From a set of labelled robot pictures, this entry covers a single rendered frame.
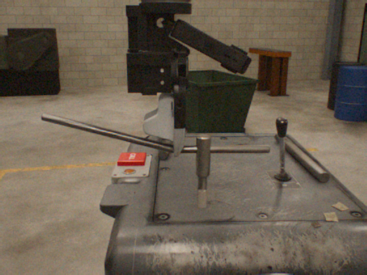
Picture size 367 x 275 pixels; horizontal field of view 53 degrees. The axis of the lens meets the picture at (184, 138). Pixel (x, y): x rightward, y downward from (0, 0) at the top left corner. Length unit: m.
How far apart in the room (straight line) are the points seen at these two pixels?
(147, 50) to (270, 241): 0.33
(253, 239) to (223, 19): 10.20
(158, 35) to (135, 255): 0.31
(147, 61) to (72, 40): 9.76
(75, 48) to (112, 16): 1.26
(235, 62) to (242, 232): 0.25
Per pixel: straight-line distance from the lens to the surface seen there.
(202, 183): 0.57
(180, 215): 0.61
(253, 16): 10.96
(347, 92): 6.76
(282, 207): 0.66
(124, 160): 0.82
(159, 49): 0.51
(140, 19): 0.51
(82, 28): 10.21
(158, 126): 0.52
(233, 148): 0.55
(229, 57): 0.51
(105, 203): 0.66
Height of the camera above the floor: 1.55
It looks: 17 degrees down
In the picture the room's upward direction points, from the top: straight up
